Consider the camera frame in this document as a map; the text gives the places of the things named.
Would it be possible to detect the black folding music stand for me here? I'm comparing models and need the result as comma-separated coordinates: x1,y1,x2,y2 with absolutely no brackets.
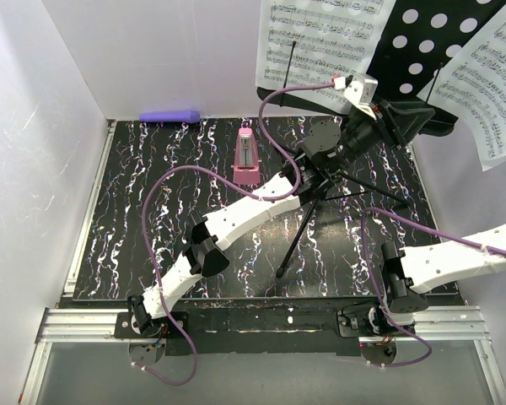
255,0,506,278

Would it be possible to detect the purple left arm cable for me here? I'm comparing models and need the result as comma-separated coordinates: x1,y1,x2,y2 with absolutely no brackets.
142,76,347,387

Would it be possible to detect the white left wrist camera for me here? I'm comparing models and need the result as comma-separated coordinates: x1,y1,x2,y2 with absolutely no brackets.
343,73,378,120

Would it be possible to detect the pink metronome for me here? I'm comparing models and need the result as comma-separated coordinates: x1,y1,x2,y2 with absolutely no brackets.
233,127,261,186

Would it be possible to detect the aluminium rail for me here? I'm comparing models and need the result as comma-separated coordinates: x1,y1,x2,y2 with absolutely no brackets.
35,305,490,343
62,120,117,298

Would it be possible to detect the white sheet music page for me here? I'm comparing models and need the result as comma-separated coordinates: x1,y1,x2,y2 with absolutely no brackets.
418,4,506,171
256,0,395,99

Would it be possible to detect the aluminium front rail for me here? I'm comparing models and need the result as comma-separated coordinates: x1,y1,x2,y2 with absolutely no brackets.
35,305,490,343

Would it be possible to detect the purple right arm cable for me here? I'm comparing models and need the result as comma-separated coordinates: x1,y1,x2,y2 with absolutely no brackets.
359,206,506,368

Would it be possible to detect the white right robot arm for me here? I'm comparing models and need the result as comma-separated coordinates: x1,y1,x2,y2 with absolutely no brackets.
364,224,506,336

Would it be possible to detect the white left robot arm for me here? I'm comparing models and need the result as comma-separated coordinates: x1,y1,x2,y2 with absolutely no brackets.
127,100,435,338

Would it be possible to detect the purple cylindrical case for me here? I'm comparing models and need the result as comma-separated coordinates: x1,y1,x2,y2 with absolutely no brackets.
139,110,201,123

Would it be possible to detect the aluminium left side rail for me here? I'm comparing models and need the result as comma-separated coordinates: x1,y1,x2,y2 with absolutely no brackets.
62,120,117,298

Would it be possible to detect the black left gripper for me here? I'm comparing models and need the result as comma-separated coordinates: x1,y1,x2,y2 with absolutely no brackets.
330,96,434,176

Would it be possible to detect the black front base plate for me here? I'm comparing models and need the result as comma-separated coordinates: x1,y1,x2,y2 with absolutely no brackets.
113,297,418,358

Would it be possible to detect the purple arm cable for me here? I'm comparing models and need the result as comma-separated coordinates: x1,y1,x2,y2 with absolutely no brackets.
142,76,347,387
359,206,506,368

